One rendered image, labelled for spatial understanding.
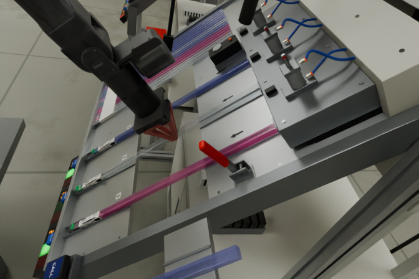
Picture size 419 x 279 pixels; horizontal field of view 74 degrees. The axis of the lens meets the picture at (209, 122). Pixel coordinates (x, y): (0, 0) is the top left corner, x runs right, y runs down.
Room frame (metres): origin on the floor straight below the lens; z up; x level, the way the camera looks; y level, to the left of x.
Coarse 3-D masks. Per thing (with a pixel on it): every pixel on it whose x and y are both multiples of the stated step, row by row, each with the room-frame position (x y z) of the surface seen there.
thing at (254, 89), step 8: (248, 88) 0.49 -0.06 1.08; (256, 88) 0.48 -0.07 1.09; (240, 96) 0.48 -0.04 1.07; (248, 96) 0.48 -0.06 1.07; (224, 104) 0.47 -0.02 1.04; (232, 104) 0.47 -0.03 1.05; (208, 112) 0.46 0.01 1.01; (216, 112) 0.46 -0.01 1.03; (200, 120) 0.45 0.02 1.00; (184, 128) 0.44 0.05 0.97; (192, 128) 0.45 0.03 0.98; (152, 144) 0.43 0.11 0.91; (160, 144) 0.43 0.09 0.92; (144, 152) 0.42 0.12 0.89; (128, 160) 0.41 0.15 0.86; (136, 160) 0.41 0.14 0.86; (112, 168) 0.40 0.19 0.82; (120, 168) 0.40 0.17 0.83; (104, 176) 0.39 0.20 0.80
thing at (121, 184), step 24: (120, 120) 0.59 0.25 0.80; (96, 144) 0.53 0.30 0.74; (120, 144) 0.49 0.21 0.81; (96, 168) 0.44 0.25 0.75; (96, 192) 0.36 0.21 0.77; (120, 192) 0.34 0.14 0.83; (72, 216) 0.31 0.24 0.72; (120, 216) 0.29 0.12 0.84; (72, 240) 0.26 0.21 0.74; (96, 240) 0.25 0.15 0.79
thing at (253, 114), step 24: (240, 0) 0.92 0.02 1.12; (264, 0) 0.84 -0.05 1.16; (240, 24) 0.78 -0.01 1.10; (216, 72) 0.61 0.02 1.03; (240, 72) 0.57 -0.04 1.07; (216, 96) 0.53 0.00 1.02; (216, 120) 0.45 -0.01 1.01; (240, 120) 0.43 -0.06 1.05; (264, 120) 0.41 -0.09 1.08; (216, 144) 0.39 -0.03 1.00; (264, 144) 0.36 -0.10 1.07; (312, 144) 0.33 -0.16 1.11; (216, 168) 0.34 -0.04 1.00; (264, 168) 0.31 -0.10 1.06; (216, 192) 0.29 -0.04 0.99
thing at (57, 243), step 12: (96, 108) 0.68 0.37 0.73; (84, 144) 0.52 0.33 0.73; (84, 156) 0.48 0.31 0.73; (84, 168) 0.45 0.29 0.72; (72, 180) 0.40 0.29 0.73; (72, 192) 0.37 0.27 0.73; (72, 204) 0.34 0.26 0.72; (60, 216) 0.30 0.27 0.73; (60, 228) 0.28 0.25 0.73; (60, 240) 0.25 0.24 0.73; (60, 252) 0.23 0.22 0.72
